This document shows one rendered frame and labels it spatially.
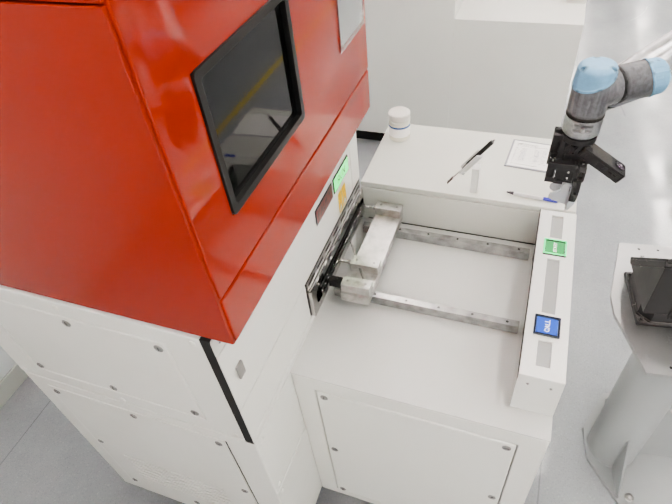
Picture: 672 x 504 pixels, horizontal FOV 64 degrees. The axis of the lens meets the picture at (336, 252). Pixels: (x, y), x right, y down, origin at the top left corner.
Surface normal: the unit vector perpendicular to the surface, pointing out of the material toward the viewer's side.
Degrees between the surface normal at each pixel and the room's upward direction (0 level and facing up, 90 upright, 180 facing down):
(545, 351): 0
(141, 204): 90
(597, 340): 0
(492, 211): 90
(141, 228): 90
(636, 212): 0
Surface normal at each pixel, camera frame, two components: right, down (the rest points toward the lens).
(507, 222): -0.33, 0.69
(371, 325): -0.09, -0.70
